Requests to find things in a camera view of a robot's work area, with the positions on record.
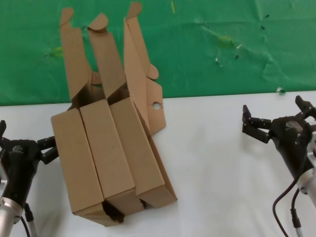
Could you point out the green cloth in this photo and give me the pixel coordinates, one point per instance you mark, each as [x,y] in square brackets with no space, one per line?
[222,74]

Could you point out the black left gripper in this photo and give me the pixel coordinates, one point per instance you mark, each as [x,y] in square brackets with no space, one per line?
[21,160]

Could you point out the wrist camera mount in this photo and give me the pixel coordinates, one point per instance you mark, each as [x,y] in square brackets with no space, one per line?
[2,182]
[313,140]

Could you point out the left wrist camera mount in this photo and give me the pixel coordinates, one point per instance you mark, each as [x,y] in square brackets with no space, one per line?
[2,182]

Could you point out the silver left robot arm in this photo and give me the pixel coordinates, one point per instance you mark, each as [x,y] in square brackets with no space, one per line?
[7,217]

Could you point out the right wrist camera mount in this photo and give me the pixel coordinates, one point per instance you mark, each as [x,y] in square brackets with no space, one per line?
[313,140]

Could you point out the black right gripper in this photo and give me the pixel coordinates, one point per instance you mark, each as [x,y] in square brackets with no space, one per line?
[291,140]

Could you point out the brown cardboard box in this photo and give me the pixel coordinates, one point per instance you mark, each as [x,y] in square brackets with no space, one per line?
[138,160]
[106,148]
[74,160]

